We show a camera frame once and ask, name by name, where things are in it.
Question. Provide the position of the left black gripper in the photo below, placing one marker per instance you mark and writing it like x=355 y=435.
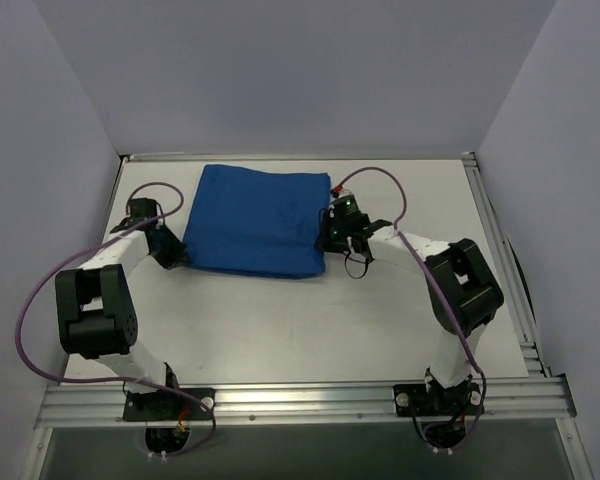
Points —
x=172 y=251

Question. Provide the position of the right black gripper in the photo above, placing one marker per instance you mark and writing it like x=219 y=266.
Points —
x=330 y=232

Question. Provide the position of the blue surgical cloth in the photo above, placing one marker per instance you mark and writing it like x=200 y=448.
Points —
x=254 y=223

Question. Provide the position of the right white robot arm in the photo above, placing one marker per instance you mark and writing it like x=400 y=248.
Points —
x=464 y=294

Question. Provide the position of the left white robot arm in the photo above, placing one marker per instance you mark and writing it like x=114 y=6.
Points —
x=97 y=319

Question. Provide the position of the back aluminium frame rail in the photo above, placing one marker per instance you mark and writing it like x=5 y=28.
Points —
x=303 y=156

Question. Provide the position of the aluminium frame rail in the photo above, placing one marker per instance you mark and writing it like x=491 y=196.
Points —
x=95 y=406
x=511 y=279
x=303 y=156

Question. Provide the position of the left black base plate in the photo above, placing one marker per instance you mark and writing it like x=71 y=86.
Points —
x=161 y=406

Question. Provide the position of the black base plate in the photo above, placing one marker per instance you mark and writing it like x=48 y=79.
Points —
x=161 y=406
x=432 y=400

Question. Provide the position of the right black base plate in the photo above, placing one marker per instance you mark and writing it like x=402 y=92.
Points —
x=432 y=400

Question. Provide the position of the right aluminium frame rail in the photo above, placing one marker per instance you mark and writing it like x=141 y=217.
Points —
x=511 y=279

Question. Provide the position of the front aluminium frame rail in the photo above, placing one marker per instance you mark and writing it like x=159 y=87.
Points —
x=95 y=406

